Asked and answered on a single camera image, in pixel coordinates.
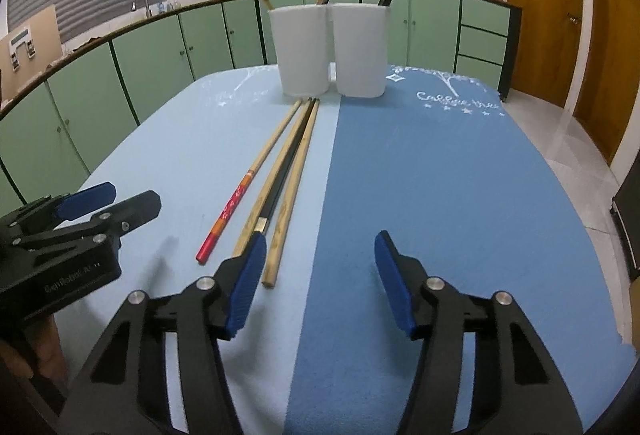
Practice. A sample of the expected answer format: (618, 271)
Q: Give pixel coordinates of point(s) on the light blue tree-print mat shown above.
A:
(175, 155)

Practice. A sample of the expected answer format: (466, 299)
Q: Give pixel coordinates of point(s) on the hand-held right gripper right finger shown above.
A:
(395, 285)

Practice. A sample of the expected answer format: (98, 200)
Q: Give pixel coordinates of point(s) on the bottles beside sink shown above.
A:
(168, 7)

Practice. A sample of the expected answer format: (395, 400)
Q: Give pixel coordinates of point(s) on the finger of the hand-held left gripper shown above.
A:
(85, 200)
(137, 210)

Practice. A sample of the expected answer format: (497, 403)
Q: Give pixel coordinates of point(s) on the white plastic frame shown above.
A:
(22, 47)

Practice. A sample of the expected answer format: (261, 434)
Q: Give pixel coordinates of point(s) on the green base cabinets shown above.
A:
(150, 50)

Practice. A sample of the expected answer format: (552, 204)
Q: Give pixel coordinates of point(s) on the white two-compartment utensil holder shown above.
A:
(305, 55)

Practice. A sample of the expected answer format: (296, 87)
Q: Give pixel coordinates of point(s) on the dark blue tree-print mat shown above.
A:
(450, 190)

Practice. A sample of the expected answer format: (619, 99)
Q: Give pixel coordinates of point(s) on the black glass-front cabinet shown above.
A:
(629, 225)

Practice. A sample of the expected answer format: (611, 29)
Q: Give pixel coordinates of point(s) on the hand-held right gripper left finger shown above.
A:
(247, 280)

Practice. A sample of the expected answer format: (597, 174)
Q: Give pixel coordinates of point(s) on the plain wooden chopstick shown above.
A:
(291, 200)
(273, 175)

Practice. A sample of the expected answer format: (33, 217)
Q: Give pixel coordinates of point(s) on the person's left hand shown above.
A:
(42, 347)

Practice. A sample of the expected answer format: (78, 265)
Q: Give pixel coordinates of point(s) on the brown cardboard board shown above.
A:
(47, 30)

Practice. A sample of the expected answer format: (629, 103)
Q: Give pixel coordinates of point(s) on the plain wooden door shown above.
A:
(610, 55)

